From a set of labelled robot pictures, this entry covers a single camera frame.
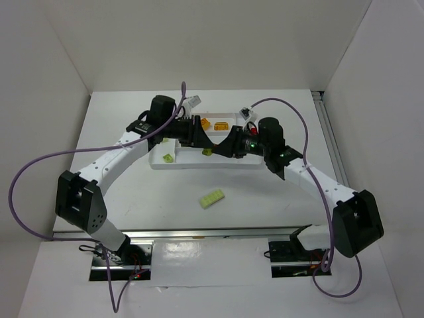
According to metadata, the orange yellow lego piece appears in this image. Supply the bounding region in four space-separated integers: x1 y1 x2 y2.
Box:
201 118 211 131

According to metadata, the orange printed lego brick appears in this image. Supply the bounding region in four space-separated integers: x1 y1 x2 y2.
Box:
213 122 229 131

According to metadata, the small light green lego brick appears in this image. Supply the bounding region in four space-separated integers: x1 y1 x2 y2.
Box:
162 154 174 164

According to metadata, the long light green lego brick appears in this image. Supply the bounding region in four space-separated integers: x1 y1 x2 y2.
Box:
199 189 225 209

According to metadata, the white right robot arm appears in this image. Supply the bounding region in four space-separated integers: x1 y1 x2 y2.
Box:
212 117 384 258

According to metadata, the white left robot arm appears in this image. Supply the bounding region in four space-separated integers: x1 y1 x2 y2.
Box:
55 95 212 262

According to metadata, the white divided sorting tray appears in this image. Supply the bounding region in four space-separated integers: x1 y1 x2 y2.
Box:
148 112 264 170

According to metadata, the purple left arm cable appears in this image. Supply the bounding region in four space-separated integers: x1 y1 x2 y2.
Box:
7 81 187 313

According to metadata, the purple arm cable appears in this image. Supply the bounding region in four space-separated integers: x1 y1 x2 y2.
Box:
7 81 187 313
248 97 362 297

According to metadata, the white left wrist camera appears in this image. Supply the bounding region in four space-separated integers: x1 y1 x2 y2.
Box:
185 95 201 108

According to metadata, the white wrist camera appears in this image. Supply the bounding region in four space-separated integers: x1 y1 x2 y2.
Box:
239 107 254 121
185 95 201 108

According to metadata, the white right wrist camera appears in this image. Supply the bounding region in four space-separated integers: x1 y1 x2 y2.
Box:
239 107 254 121

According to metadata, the aluminium rail right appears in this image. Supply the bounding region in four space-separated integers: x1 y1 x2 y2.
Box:
311 89 359 213

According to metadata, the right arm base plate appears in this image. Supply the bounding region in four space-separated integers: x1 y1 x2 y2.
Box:
263 241 325 278

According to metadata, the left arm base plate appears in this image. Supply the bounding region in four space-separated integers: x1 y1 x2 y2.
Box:
79 242 153 282

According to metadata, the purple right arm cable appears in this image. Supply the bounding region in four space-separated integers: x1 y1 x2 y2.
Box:
248 97 362 297

